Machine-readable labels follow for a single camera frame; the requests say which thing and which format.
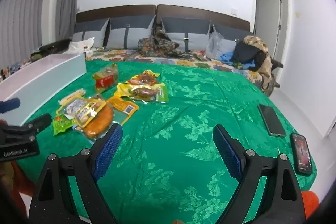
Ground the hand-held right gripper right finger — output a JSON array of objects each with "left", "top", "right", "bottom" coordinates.
[{"left": 213, "top": 124, "right": 306, "bottom": 224}]

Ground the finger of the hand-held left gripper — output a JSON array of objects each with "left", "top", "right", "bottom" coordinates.
[
  {"left": 0, "top": 98, "right": 21, "bottom": 114},
  {"left": 0, "top": 113, "right": 52, "bottom": 144}
]

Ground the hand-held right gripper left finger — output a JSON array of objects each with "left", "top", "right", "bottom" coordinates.
[{"left": 28, "top": 124, "right": 123, "bottom": 224}]

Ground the white storage box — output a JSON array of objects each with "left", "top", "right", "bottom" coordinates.
[{"left": 0, "top": 53, "right": 87, "bottom": 127}]

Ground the beige snack bar packet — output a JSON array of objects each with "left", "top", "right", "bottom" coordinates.
[{"left": 58, "top": 90, "right": 87, "bottom": 105}]

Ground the red and yellow snack packet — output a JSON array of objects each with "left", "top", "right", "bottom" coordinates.
[{"left": 126, "top": 70, "right": 160, "bottom": 86}]

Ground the small green snack packet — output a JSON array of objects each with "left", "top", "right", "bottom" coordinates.
[{"left": 53, "top": 115, "right": 75, "bottom": 137}]

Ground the orange sausage packet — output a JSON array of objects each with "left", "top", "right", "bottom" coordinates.
[{"left": 76, "top": 105, "right": 115, "bottom": 139}]

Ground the person's orange clothing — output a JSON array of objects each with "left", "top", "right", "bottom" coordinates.
[
  {"left": 10, "top": 160, "right": 35, "bottom": 224},
  {"left": 301, "top": 190, "right": 320, "bottom": 214}
]

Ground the yellow orange snack packet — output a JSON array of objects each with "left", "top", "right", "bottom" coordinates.
[{"left": 106, "top": 96, "right": 139, "bottom": 126}]

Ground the yellow clear snack packet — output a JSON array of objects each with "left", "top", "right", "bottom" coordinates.
[{"left": 56, "top": 98, "right": 106, "bottom": 125}]

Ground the black smartphone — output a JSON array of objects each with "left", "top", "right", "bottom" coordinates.
[{"left": 258, "top": 104, "right": 287, "bottom": 138}]

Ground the green patterned blanket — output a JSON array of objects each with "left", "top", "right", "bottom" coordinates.
[{"left": 16, "top": 60, "right": 318, "bottom": 224}]

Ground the yellow sausage snack packet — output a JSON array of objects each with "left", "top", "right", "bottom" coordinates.
[{"left": 115, "top": 82, "right": 169, "bottom": 103}]

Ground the green pickle snack bag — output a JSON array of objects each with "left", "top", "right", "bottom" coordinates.
[{"left": 92, "top": 63, "right": 119, "bottom": 94}]

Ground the smartphone with lit screen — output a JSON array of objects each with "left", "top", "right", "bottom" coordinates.
[{"left": 291, "top": 133, "right": 314, "bottom": 175}]

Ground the white plastic bag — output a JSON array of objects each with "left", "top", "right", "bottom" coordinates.
[{"left": 68, "top": 37, "right": 95, "bottom": 53}]

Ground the sheer white curtain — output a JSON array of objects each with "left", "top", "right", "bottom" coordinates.
[{"left": 0, "top": 0, "right": 49, "bottom": 65}]

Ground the camouflage jacket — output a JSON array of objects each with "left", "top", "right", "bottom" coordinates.
[{"left": 243, "top": 35, "right": 277, "bottom": 91}]

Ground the blue cloth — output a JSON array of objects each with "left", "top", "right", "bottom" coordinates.
[{"left": 219, "top": 52, "right": 256, "bottom": 69}]

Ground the floral bedsheet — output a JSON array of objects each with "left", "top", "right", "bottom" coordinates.
[{"left": 5, "top": 47, "right": 265, "bottom": 89}]

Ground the black jacket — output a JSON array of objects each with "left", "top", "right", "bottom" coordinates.
[{"left": 231, "top": 42, "right": 265, "bottom": 71}]

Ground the grey cushion pillow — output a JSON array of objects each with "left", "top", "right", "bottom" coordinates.
[
  {"left": 108, "top": 15, "right": 157, "bottom": 50},
  {"left": 161, "top": 17, "right": 212, "bottom": 53},
  {"left": 211, "top": 23, "right": 254, "bottom": 57},
  {"left": 71, "top": 18, "right": 110, "bottom": 48}
]

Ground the clear plastic bag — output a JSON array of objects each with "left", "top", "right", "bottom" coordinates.
[{"left": 205, "top": 31, "right": 225, "bottom": 59}]

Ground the dark floral cloth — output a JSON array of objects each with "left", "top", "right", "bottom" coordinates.
[{"left": 138, "top": 29, "right": 180, "bottom": 58}]

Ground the brown headboard panel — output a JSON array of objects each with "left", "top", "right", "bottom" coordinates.
[
  {"left": 76, "top": 5, "right": 157, "bottom": 24},
  {"left": 157, "top": 4, "right": 251, "bottom": 33}
]

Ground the white door frame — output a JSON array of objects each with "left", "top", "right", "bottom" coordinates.
[{"left": 251, "top": 0, "right": 290, "bottom": 65}]

